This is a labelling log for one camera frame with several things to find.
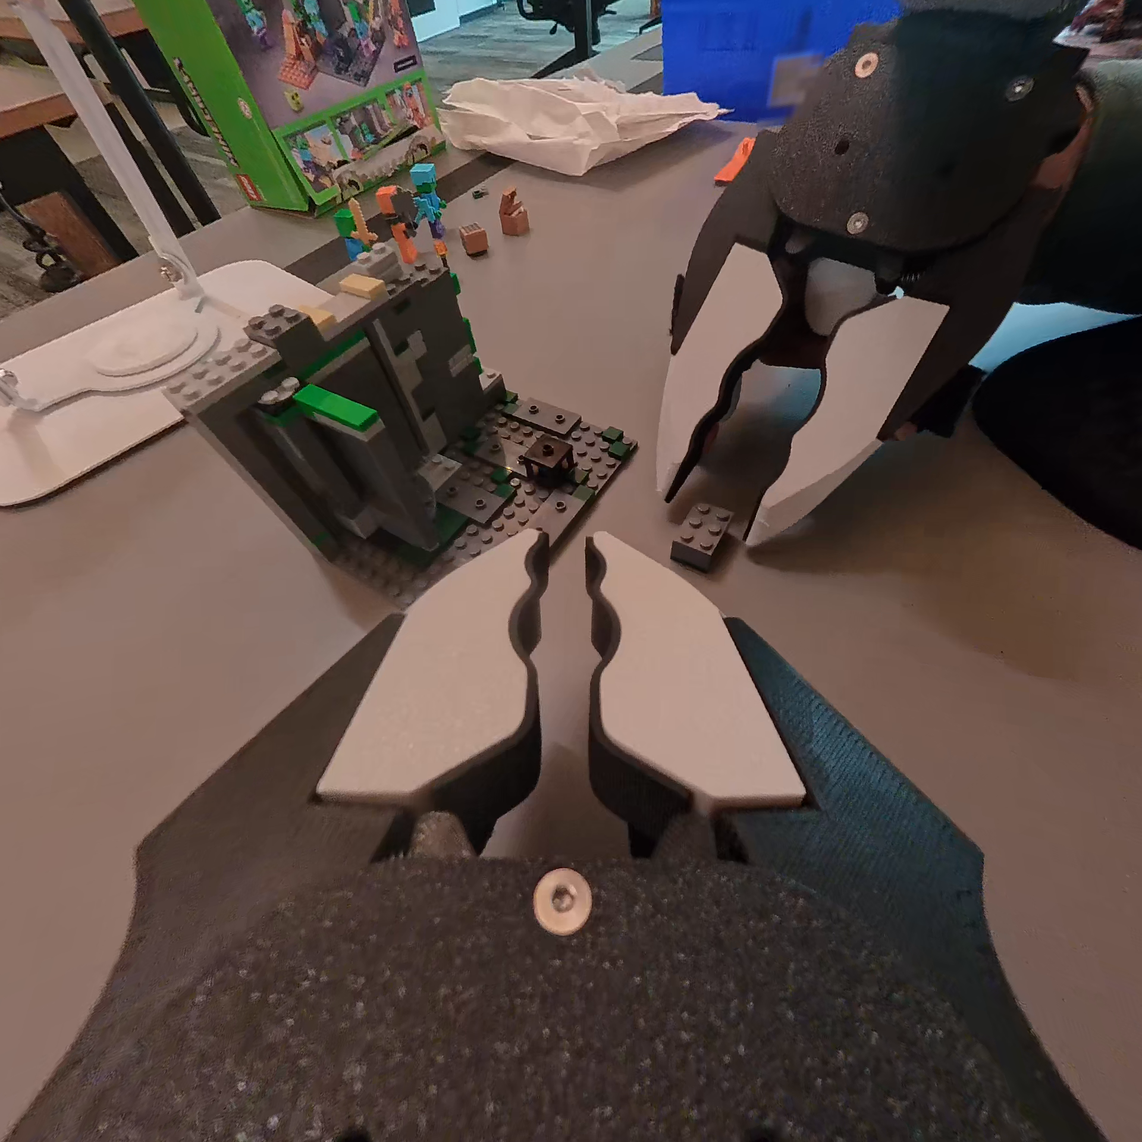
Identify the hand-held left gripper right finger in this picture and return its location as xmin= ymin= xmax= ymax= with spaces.
xmin=584 ymin=531 xmax=810 ymax=855

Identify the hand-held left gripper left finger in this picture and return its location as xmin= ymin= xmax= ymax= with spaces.
xmin=312 ymin=528 xmax=551 ymax=855

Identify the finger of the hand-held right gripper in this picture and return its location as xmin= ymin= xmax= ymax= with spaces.
xmin=656 ymin=241 xmax=788 ymax=503
xmin=742 ymin=297 xmax=953 ymax=548

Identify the dark grey brick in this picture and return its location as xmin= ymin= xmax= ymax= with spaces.
xmin=669 ymin=502 xmax=738 ymax=571

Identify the person's right forearm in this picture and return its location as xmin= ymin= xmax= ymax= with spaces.
xmin=1017 ymin=63 xmax=1142 ymax=316

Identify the black office chair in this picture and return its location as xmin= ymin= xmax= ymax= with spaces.
xmin=971 ymin=329 xmax=1142 ymax=548

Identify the colourful printed sheet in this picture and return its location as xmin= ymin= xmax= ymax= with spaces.
xmin=1056 ymin=0 xmax=1142 ymax=47

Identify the blue plastic bin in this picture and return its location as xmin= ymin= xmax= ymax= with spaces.
xmin=660 ymin=0 xmax=860 ymax=123

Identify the crumpled white paper bag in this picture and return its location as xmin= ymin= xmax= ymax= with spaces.
xmin=439 ymin=60 xmax=734 ymax=178

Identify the grey brick building model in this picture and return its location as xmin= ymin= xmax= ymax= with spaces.
xmin=161 ymin=241 xmax=641 ymax=613

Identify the cyan toy minifigure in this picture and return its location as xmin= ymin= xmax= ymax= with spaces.
xmin=408 ymin=162 xmax=448 ymax=241

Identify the orange toy minifigure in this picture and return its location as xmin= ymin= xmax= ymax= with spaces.
xmin=374 ymin=184 xmax=422 ymax=265

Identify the green toy minifigure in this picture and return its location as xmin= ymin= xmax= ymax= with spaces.
xmin=334 ymin=198 xmax=381 ymax=265

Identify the green brick set box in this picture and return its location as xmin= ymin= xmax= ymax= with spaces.
xmin=134 ymin=0 xmax=448 ymax=216

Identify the black pole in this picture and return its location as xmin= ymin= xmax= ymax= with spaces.
xmin=56 ymin=0 xmax=221 ymax=236

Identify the brown top office table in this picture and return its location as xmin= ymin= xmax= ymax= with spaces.
xmin=0 ymin=0 xmax=137 ymax=139

